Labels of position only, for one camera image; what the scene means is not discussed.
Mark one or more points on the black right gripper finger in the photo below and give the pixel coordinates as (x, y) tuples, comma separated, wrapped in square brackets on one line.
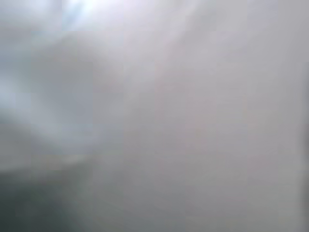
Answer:
[(29, 207)]

